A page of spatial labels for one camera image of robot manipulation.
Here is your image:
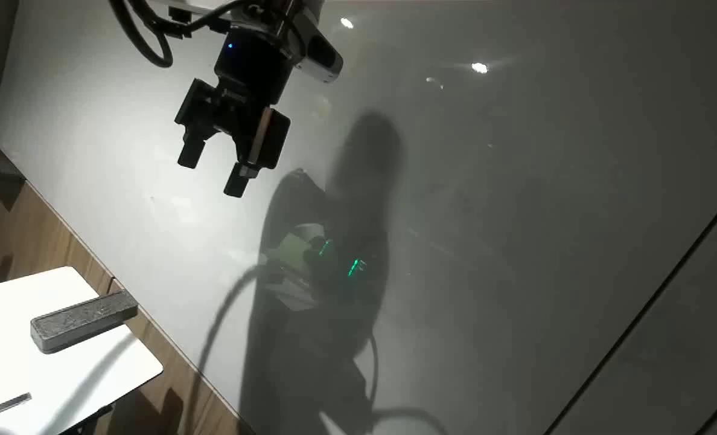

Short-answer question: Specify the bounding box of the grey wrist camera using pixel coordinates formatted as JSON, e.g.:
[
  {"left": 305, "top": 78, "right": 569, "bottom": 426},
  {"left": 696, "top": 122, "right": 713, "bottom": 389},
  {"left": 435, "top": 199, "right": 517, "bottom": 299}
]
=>
[{"left": 293, "top": 14, "right": 342, "bottom": 83}]

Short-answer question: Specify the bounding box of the dark grey whiteboard duster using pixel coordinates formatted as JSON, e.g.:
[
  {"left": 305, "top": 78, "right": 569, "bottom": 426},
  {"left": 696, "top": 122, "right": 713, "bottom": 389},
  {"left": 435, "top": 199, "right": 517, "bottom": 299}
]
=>
[{"left": 29, "top": 290, "right": 138, "bottom": 354}]

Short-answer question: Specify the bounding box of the white glossy whiteboard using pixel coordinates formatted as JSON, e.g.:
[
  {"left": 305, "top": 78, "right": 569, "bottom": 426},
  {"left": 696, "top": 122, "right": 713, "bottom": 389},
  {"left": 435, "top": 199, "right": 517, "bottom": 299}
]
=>
[{"left": 0, "top": 0, "right": 717, "bottom": 435}]

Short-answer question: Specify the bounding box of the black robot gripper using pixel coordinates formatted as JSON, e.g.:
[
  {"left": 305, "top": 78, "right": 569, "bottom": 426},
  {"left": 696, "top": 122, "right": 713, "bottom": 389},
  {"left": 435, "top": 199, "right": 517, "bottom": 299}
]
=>
[{"left": 177, "top": 29, "right": 293, "bottom": 199}]

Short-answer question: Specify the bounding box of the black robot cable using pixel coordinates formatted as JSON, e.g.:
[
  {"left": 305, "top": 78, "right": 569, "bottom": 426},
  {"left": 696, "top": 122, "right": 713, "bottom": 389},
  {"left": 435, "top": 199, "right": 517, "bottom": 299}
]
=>
[{"left": 107, "top": 0, "right": 239, "bottom": 70}]

